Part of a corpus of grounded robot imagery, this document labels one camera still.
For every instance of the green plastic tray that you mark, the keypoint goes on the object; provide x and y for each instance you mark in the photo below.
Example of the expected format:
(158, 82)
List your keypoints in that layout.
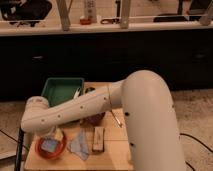
(58, 90)

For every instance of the small red object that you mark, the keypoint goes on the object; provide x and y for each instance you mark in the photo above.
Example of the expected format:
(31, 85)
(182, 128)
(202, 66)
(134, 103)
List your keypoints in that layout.
(84, 21)

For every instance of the orange red bowl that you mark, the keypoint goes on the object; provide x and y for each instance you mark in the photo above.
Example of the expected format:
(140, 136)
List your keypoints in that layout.
(47, 155)

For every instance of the black office chair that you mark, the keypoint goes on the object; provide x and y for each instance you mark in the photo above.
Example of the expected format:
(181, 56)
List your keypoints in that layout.
(30, 12)

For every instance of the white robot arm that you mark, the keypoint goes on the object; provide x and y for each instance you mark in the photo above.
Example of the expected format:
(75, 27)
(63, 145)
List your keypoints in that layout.
(148, 108)

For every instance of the wooden block brush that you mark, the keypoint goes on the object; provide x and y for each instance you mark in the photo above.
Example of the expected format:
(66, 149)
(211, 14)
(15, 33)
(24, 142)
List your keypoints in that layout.
(98, 139)

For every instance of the blue sponge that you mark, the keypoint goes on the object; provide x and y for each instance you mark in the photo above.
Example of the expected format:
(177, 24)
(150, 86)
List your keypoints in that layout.
(49, 145)

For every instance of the white plastic spoon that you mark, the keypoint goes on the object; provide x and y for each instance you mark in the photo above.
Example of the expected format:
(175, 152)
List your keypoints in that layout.
(77, 93)

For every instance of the dark purple bowl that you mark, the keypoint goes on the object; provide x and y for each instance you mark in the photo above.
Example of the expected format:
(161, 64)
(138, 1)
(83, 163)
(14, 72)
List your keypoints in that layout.
(95, 119)

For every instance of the black pole stand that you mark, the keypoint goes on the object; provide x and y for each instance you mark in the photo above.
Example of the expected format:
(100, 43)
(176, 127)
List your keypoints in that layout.
(19, 149)

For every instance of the wooden beam left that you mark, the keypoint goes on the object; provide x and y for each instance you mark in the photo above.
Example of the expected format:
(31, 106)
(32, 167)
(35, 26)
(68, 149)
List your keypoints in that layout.
(63, 13)

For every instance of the wooden beam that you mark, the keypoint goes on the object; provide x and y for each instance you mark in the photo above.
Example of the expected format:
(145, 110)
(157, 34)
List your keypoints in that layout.
(125, 13)
(63, 13)

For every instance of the light blue cloth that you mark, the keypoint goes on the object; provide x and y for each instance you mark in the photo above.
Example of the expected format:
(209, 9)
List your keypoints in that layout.
(78, 145)

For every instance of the dark metal cup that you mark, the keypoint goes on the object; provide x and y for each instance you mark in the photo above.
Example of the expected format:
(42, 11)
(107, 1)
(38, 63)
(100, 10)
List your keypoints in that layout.
(89, 89)

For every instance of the wooden beam middle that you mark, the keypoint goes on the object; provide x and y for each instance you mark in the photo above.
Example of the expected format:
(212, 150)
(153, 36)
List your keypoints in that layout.
(125, 13)

